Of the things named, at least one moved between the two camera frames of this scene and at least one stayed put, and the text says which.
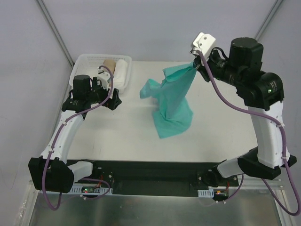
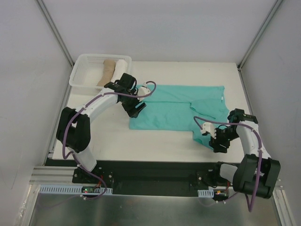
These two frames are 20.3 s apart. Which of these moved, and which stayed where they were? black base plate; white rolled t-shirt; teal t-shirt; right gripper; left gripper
Moved: teal t-shirt; left gripper; right gripper
Stayed: white rolled t-shirt; black base plate
